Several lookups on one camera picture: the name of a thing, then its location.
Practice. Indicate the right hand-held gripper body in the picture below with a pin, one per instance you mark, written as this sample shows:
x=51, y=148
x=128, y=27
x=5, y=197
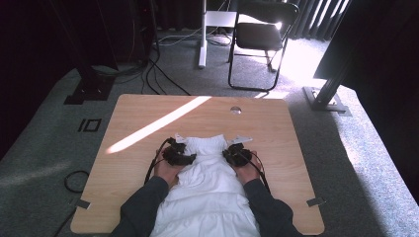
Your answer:
x=238, y=154

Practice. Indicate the black stand with flat base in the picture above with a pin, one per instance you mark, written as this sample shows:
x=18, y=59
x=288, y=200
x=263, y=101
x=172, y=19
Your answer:
x=90, y=89

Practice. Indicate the black folding chair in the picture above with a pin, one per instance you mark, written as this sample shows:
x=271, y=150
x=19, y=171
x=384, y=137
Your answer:
x=260, y=36

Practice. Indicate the grey pleated curtain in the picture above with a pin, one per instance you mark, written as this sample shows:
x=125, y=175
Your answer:
x=313, y=19

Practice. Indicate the person's left hand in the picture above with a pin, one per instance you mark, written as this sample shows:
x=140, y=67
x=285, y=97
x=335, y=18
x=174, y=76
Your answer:
x=166, y=173

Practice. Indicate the white skirt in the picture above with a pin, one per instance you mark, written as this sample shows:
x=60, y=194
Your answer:
x=206, y=197

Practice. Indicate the black stand with grey base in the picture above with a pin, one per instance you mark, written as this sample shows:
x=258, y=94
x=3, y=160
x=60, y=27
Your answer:
x=324, y=98

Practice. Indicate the round table grommet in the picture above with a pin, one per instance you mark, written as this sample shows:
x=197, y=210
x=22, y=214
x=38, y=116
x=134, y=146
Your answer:
x=235, y=110

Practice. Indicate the person's right hand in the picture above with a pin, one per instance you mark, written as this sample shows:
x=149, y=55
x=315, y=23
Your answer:
x=248, y=173

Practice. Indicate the white desk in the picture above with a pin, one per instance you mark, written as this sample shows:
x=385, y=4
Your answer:
x=202, y=39

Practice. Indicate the black curtain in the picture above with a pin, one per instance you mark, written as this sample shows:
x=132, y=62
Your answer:
x=378, y=49

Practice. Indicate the grey tape piece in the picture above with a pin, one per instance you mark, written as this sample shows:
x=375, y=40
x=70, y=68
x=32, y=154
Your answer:
x=83, y=204
x=315, y=201

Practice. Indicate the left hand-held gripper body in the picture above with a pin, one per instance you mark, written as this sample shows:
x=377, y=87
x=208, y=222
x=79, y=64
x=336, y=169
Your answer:
x=174, y=154

